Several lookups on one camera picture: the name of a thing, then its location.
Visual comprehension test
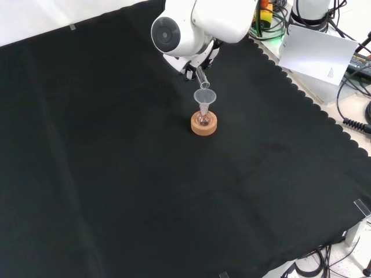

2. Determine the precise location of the clear plastic funnel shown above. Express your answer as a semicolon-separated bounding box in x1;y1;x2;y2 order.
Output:
193;89;217;115

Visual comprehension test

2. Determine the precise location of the black cable pile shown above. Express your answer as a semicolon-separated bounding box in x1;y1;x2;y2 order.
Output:
280;243;371;278

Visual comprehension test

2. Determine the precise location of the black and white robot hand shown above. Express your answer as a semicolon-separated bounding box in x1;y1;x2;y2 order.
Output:
162;39;224;82

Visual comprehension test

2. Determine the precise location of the green floor cable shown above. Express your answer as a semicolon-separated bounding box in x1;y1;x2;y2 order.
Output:
248;11;288;42

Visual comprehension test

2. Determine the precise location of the black coiled cable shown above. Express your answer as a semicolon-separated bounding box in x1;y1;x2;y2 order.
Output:
336;72;371;134

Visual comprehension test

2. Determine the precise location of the cork ring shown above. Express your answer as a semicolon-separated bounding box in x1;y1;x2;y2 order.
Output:
190;111;218;137

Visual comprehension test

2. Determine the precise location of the small round-bottom glass flask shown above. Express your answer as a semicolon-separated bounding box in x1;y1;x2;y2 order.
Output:
195;108;213;127

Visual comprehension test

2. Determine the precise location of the yellow stop button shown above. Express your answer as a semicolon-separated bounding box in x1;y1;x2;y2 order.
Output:
251;0;274;25

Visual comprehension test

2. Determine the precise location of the clear graduated cylinder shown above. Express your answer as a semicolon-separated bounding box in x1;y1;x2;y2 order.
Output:
194;65;211;90

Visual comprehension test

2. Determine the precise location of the black bench cloth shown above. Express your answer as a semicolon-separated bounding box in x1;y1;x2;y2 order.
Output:
0;0;371;278

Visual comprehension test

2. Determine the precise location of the black power adapter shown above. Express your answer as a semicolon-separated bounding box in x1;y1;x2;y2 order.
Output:
346;53;371;78

